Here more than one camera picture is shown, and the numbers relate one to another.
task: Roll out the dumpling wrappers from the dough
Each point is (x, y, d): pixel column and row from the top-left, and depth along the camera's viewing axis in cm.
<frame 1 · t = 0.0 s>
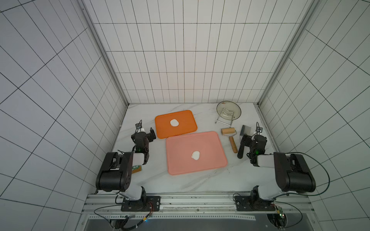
left hand: (144, 131, 95), fingers open
right hand: (248, 133, 94), fingers open
wooden dough roller: (230, 132, 103), on the table

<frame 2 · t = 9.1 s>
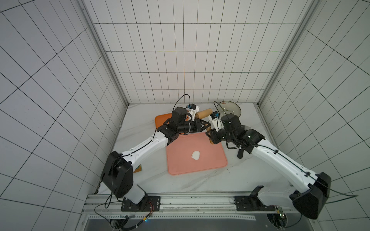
left hand: (206, 128, 74), fingers open
right hand: (202, 133, 75), fingers open
wooden dough roller: (203, 113, 73), point 33 cm above the table

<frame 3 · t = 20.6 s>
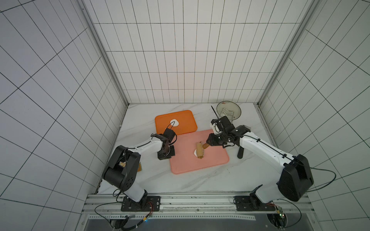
left hand: (167, 158, 89), fingers closed
right hand: (205, 142, 83), fingers open
wooden dough roller: (200, 150, 91), point 3 cm above the table

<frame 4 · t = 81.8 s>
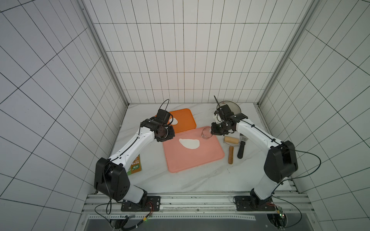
left hand: (170, 138, 82), fingers closed
right hand: (206, 132, 87), fingers closed
wooden dough roller: (231, 142, 97), point 2 cm above the table

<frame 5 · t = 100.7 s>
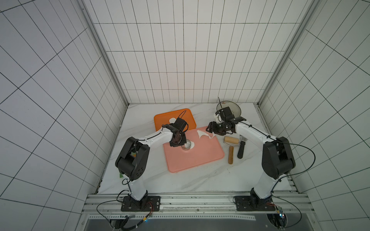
left hand: (180, 145, 91), fingers closed
right hand: (204, 130, 91), fingers open
white dough trim strip: (201, 133, 103), on the table
small round metal cutter: (187, 146, 96), on the table
the other named things where they were.

